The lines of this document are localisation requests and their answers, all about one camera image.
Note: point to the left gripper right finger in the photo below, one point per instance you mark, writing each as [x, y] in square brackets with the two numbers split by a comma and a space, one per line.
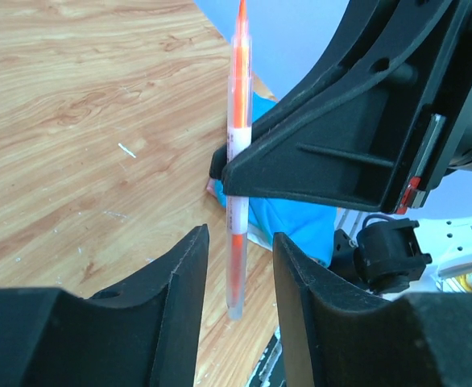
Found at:
[336, 334]

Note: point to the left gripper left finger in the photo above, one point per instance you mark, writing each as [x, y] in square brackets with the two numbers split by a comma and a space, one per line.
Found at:
[141, 331]

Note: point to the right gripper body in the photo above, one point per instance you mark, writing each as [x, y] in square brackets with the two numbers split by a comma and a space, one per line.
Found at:
[446, 145]

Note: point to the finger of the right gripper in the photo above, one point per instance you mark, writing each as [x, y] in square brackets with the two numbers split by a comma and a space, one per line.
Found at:
[352, 116]
[367, 194]

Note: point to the orange pen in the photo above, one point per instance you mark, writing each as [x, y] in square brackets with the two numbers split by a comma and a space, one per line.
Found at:
[239, 128]

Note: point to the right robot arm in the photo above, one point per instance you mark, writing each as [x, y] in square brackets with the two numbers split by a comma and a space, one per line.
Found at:
[380, 119]

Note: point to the teal cloth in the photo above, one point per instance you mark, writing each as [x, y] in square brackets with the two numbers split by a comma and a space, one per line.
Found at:
[310, 226]

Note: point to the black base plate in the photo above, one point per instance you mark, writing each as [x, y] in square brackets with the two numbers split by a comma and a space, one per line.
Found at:
[270, 371]

